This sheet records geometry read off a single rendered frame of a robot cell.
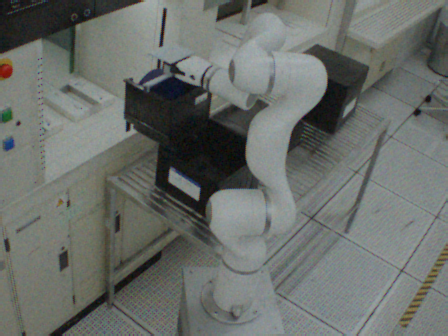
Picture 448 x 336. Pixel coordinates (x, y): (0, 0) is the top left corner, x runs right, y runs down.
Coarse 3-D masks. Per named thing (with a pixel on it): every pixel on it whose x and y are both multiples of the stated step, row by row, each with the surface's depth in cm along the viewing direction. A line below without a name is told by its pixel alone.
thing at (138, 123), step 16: (160, 48) 185; (176, 48) 186; (128, 80) 186; (160, 80) 184; (128, 96) 189; (144, 96) 185; (160, 96) 180; (192, 96) 186; (208, 96) 194; (128, 112) 193; (144, 112) 188; (160, 112) 183; (176, 112) 183; (192, 112) 191; (208, 112) 199; (128, 128) 199; (144, 128) 191; (160, 128) 186; (176, 128) 187; (192, 128) 195; (160, 144) 197
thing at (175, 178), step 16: (208, 128) 221; (224, 128) 216; (176, 144) 210; (192, 144) 219; (208, 144) 225; (224, 144) 219; (240, 144) 214; (160, 160) 203; (176, 160) 198; (192, 160) 224; (208, 160) 226; (224, 160) 223; (240, 160) 217; (160, 176) 207; (176, 176) 201; (192, 176) 196; (208, 176) 218; (224, 176) 219; (240, 176) 200; (176, 192) 205; (192, 192) 199; (208, 192) 194; (192, 208) 203
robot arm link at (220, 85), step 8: (216, 72) 174; (224, 72) 174; (216, 80) 173; (224, 80) 172; (216, 88) 173; (224, 88) 172; (232, 88) 171; (224, 96) 173; (232, 96) 171; (240, 96) 169; (248, 96) 169; (256, 96) 174; (240, 104) 171; (248, 104) 172
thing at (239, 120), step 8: (232, 104) 243; (256, 104) 245; (264, 104) 247; (224, 112) 237; (232, 112) 238; (240, 112) 239; (248, 112) 239; (256, 112) 240; (216, 120) 231; (224, 120) 232; (232, 120) 233; (240, 120) 234; (248, 120) 235; (232, 128) 229; (240, 128) 229; (248, 128) 230; (296, 128) 236; (296, 136) 238; (288, 144) 235; (296, 144) 243; (288, 152) 239
